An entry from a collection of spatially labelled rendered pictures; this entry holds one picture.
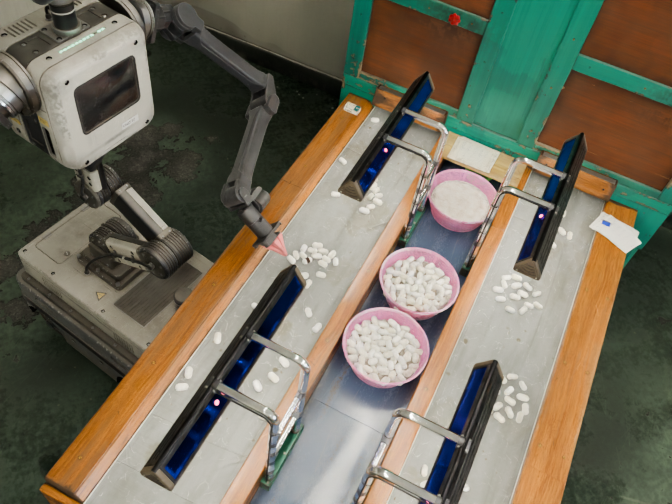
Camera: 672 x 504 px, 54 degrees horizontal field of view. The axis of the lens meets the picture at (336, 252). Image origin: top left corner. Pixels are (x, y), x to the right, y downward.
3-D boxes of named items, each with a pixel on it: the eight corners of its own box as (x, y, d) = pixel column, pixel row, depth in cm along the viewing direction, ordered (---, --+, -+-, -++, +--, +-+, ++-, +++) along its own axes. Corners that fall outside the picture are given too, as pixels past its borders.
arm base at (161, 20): (128, 32, 191) (134, -9, 185) (148, 29, 198) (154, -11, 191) (150, 45, 189) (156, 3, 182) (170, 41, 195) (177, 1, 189)
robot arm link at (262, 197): (218, 198, 202) (237, 191, 197) (235, 177, 210) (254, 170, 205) (241, 228, 207) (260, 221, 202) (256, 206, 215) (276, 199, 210)
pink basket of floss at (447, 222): (437, 244, 239) (443, 227, 232) (412, 190, 254) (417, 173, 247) (502, 233, 246) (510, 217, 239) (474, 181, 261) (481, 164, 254)
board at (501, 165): (435, 155, 254) (436, 153, 254) (448, 133, 263) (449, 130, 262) (516, 189, 248) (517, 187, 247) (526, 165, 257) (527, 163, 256)
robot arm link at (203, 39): (262, 89, 230) (283, 78, 225) (257, 121, 225) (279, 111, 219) (158, 10, 199) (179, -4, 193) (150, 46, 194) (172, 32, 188)
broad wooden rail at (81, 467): (58, 500, 180) (42, 478, 166) (344, 125, 287) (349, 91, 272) (94, 522, 178) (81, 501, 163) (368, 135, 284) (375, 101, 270)
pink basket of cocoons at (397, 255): (373, 323, 216) (377, 307, 208) (377, 258, 232) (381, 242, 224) (453, 334, 217) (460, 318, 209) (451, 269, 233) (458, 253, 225)
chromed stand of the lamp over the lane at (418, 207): (356, 227, 239) (376, 136, 204) (378, 193, 251) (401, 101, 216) (404, 249, 236) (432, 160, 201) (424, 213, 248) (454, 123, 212)
